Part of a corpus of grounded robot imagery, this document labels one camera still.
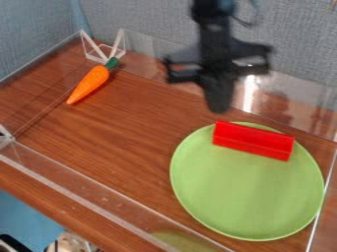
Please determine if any red rectangular block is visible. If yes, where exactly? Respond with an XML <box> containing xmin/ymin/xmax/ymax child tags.
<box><xmin>211</xmin><ymin>121</ymin><xmax>296</xmax><ymax>161</ymax></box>

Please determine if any green round plate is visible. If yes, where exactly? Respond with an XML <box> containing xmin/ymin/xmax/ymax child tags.
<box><xmin>170</xmin><ymin>125</ymin><xmax>324</xmax><ymax>241</ymax></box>

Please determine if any clear acrylic barrier wall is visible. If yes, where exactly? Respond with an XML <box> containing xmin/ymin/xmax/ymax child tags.
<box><xmin>0</xmin><ymin>29</ymin><xmax>337</xmax><ymax>252</ymax></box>

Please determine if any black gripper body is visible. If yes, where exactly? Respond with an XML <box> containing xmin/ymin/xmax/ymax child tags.
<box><xmin>164</xmin><ymin>19</ymin><xmax>273</xmax><ymax>87</ymax></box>

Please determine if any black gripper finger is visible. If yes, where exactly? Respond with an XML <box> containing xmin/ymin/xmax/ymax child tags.
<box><xmin>201</xmin><ymin>75</ymin><xmax>234</xmax><ymax>113</ymax></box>

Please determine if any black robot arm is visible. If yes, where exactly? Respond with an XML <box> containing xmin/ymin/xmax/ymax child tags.
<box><xmin>163</xmin><ymin>0</ymin><xmax>273</xmax><ymax>113</ymax></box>

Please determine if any orange toy carrot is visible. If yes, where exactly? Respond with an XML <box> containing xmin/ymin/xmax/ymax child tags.
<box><xmin>66</xmin><ymin>57</ymin><xmax>120</xmax><ymax>104</ymax></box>

